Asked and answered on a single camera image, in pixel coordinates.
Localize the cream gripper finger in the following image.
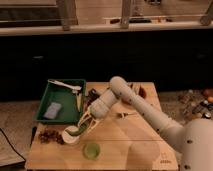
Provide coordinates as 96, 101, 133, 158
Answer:
78, 111, 91, 127
86, 120, 99, 133

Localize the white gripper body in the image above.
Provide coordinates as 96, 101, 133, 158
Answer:
85, 107, 101, 125

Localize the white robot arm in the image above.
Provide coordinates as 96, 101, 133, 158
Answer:
78, 76, 213, 171

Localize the green plastic cup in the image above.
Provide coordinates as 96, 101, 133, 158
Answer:
83, 142, 100, 160

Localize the white paper cup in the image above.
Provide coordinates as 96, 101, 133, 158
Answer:
62, 125, 80, 145

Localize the dark object behind bowl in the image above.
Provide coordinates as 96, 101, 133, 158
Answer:
88, 88, 100, 103

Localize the metal fork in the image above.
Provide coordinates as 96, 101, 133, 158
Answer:
116, 113, 136, 118

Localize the green plastic tray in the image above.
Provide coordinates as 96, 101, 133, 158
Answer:
35, 79, 86, 124

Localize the blue-grey sponge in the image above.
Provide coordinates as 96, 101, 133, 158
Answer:
44, 102, 62, 119

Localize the bunch of dark grapes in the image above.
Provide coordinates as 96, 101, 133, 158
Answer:
38, 129, 64, 145

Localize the orange plate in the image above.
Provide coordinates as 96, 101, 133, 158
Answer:
122, 83, 147, 105

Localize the yellow-handled knife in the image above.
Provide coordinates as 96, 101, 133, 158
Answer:
76, 93, 82, 112

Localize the black cable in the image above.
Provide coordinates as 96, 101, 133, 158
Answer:
0, 128, 27, 163

